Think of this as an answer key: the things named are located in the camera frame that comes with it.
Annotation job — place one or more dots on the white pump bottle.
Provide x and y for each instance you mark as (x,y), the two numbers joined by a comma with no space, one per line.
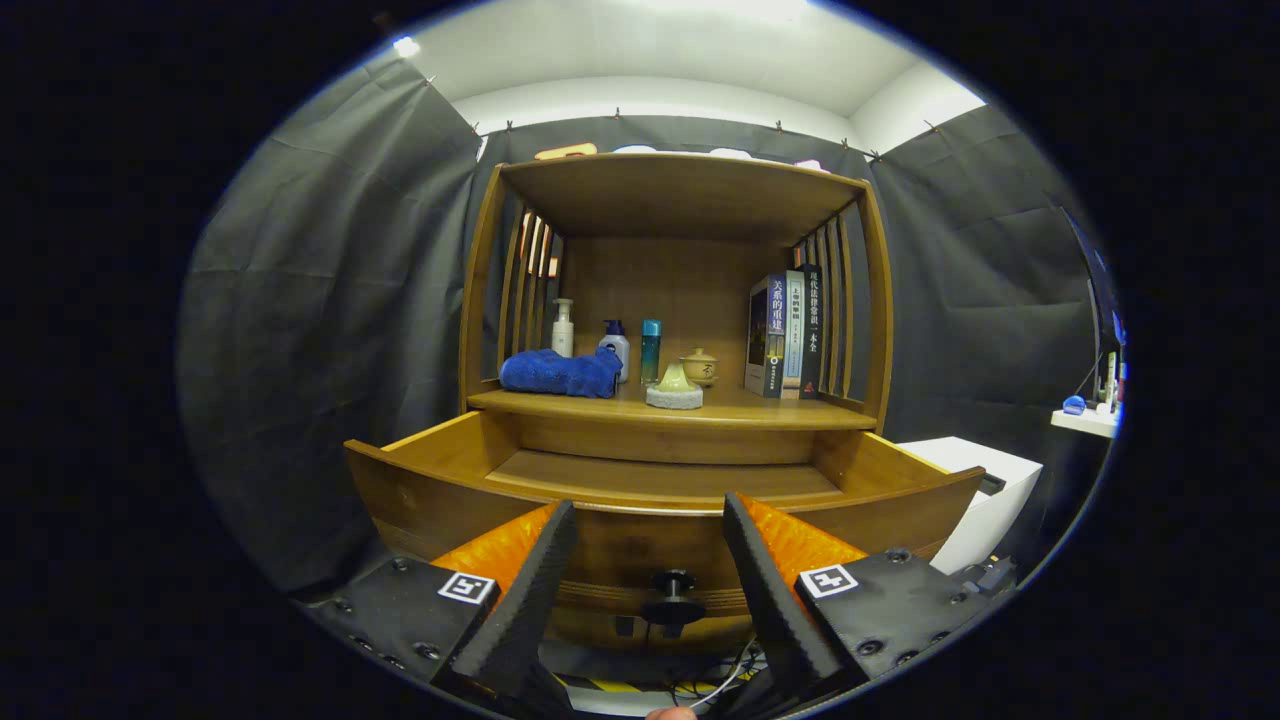
(563,338)

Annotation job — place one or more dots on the clear teal bottle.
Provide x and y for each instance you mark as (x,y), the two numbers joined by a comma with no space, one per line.
(651,350)

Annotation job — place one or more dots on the wooden countertop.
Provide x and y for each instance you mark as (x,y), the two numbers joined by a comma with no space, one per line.
(760,405)

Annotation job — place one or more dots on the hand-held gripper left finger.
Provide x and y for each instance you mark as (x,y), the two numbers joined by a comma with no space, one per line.
(520,610)

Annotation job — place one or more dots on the small black block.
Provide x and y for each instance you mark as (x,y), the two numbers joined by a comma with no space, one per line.
(990,484)

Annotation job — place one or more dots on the book with black spine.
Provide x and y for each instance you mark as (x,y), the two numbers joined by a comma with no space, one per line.
(812,330)

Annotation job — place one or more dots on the book with blue spine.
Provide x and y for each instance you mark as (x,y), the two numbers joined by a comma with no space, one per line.
(757,340)

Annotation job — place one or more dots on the ceiling light panel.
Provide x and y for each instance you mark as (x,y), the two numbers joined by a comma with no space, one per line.
(720,8)

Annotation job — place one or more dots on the small blue object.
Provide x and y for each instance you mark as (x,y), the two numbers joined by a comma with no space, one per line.
(1074,405)

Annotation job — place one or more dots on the beige lidded teacup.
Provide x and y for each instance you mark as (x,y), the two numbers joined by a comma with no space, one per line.
(700,368)

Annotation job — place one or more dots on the white bottle with blue cap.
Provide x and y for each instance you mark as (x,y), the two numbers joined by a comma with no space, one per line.
(616,350)

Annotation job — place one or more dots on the white side shelf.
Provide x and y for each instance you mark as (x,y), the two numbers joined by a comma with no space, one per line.
(1090,425)

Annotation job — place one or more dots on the wooden cabinet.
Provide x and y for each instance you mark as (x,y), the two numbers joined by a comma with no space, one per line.
(670,280)

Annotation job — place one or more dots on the blue towel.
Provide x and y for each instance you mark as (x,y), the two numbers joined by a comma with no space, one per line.
(555,375)

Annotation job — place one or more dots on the black electronic device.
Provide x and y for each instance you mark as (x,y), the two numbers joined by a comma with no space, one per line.
(990,577)

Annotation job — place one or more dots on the book with white spine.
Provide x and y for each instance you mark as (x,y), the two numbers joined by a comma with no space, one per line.
(794,340)

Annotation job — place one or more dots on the wooden drawer with black knob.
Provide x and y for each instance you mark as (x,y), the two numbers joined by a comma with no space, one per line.
(640,550)

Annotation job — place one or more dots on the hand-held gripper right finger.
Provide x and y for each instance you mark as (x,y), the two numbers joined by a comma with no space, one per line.
(775,600)

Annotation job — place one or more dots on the small ceiling lamp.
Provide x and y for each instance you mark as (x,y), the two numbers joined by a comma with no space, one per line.
(405,46)

